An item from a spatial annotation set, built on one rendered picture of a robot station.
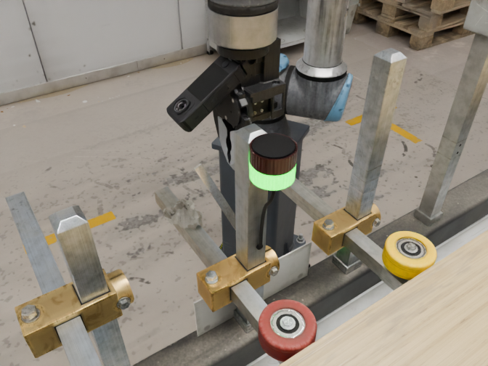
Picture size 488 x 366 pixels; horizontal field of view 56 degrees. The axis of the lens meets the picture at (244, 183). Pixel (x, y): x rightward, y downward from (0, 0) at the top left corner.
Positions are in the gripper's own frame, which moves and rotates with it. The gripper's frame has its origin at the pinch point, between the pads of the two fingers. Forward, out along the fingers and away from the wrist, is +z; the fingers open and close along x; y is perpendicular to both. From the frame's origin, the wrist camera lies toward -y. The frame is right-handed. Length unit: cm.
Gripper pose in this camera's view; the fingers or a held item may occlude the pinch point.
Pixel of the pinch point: (232, 165)
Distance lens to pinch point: 72.8
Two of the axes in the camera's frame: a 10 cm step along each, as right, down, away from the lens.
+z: 0.0, 7.8, 6.3
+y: 8.3, -3.4, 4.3
